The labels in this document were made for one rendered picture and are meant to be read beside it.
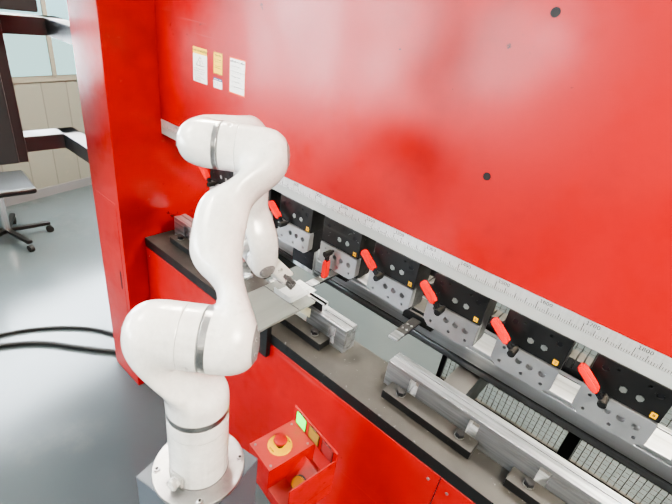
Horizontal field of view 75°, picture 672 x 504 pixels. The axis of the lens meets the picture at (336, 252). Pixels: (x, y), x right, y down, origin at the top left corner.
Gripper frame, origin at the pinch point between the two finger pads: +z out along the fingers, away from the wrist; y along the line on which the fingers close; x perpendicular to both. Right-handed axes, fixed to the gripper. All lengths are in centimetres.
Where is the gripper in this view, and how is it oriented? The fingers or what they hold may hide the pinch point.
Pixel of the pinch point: (285, 280)
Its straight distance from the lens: 152.4
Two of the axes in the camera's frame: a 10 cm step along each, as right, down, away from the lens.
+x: -5.9, 7.8, -2.3
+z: 3.2, 4.8, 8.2
